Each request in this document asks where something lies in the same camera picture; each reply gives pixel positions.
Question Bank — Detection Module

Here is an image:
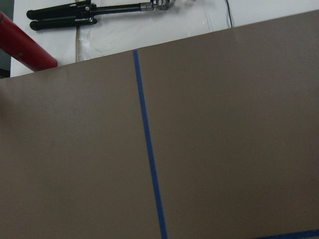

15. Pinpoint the torn blue tape strip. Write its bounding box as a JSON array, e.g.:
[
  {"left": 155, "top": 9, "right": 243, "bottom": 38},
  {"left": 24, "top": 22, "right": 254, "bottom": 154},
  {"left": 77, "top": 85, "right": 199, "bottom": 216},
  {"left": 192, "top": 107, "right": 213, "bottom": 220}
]
[{"left": 133, "top": 50, "right": 168, "bottom": 239}]

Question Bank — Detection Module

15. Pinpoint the black tripod stick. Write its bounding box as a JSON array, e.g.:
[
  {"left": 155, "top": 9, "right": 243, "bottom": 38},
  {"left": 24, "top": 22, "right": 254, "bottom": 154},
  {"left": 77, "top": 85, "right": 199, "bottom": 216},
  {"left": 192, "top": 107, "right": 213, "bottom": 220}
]
[{"left": 26, "top": 0, "right": 174, "bottom": 31}]

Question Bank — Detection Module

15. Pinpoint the long blue tape strip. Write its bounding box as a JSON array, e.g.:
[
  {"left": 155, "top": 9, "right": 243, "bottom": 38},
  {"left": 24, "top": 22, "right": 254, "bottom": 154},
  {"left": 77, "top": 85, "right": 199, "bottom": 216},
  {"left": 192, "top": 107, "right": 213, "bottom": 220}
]
[{"left": 258, "top": 229, "right": 319, "bottom": 239}]

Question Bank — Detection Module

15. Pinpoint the red cylinder object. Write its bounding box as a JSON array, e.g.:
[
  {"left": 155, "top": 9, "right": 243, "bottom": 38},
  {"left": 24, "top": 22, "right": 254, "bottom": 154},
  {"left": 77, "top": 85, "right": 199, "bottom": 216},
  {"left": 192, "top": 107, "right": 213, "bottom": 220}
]
[{"left": 0, "top": 12, "right": 58, "bottom": 72}]

